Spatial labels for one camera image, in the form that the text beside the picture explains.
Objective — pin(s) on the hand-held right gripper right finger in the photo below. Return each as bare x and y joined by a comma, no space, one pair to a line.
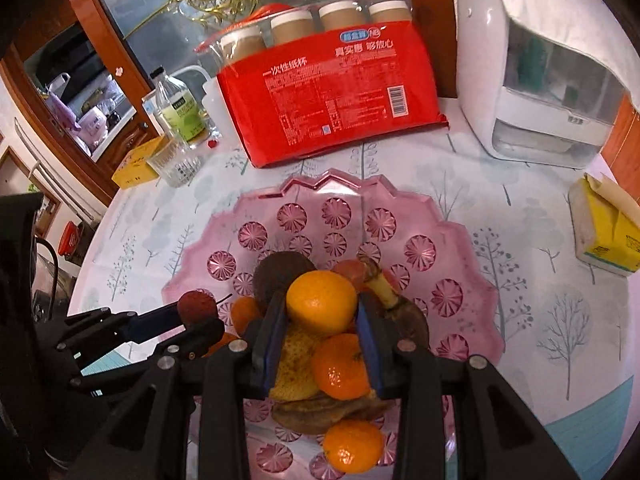
370,345

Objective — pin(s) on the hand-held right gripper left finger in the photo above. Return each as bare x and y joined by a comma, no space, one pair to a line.
272,340

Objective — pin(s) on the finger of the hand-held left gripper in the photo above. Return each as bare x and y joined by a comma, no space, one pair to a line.
205,332
150,322

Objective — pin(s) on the small red fruit with stem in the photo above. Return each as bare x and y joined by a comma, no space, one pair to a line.
197,305

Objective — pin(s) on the orange mandarin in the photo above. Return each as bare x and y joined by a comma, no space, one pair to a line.
320,302
245,312
342,372
352,445

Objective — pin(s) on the overripe brown banana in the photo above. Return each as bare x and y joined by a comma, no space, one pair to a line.
410,322

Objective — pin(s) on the pink plastic fruit tray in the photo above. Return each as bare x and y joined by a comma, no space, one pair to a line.
325,220

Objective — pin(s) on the yellow speckled pear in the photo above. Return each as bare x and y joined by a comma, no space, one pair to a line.
295,360

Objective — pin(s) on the dark brown round fruit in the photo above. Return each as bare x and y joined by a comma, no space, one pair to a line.
280,275

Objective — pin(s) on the red container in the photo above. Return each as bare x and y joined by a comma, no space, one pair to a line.
70,237

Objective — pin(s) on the red apple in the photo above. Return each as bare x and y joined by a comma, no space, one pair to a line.
347,270

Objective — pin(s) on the yellow cardboard box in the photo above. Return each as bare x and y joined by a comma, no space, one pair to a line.
135,165

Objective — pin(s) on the clear glass cup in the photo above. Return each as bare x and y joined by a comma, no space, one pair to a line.
175,162

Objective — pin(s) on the small red object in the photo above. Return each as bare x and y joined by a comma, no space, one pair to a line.
212,144

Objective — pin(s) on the wooden glass-door cabinet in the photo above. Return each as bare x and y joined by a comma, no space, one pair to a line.
65,85

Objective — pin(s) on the clear bottle with green label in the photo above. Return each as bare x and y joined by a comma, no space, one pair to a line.
177,105

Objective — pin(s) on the white plastic jug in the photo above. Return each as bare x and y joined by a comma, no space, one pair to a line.
207,90

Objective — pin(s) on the red pack of paper cups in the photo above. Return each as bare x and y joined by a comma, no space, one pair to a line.
325,90

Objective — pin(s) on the yellow tissue pack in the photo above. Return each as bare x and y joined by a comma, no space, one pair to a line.
607,230

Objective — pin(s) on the white countertop appliance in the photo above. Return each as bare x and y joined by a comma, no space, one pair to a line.
525,110

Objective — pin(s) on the white cloth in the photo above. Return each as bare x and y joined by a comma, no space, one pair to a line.
550,0

